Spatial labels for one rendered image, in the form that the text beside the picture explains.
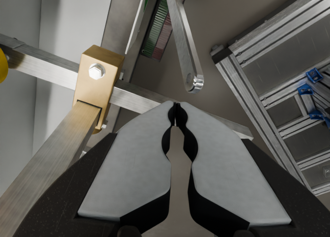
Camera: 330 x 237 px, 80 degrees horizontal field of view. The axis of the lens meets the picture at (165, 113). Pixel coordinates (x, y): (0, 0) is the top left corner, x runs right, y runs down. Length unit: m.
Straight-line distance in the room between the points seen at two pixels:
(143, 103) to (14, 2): 0.31
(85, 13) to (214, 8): 0.74
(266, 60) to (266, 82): 0.11
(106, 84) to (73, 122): 0.07
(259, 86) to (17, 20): 0.96
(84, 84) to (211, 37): 0.93
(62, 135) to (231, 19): 1.03
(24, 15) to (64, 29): 0.08
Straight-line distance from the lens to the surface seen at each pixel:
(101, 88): 0.30
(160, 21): 0.42
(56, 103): 0.66
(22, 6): 0.52
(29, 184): 0.22
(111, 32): 0.44
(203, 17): 1.14
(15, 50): 0.34
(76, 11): 0.54
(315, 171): 1.66
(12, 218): 0.21
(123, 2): 0.42
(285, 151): 1.43
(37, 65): 0.34
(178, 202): 2.04
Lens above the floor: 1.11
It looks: 57 degrees down
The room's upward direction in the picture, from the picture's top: 177 degrees counter-clockwise
